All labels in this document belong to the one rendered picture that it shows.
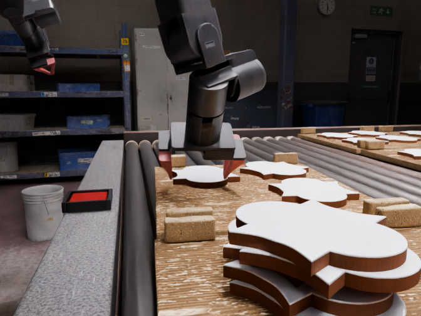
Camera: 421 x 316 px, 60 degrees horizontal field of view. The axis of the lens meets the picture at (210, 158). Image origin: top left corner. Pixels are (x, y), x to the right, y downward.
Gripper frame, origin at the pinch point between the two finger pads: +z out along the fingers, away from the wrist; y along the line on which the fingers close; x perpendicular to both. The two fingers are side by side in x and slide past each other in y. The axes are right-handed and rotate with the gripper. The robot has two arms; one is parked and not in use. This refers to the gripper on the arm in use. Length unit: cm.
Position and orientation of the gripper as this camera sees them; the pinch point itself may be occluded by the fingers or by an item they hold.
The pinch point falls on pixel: (198, 173)
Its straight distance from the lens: 66.1
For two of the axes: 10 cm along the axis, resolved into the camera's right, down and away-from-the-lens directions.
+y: -9.9, 0.0, -1.5
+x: 1.1, 6.9, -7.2
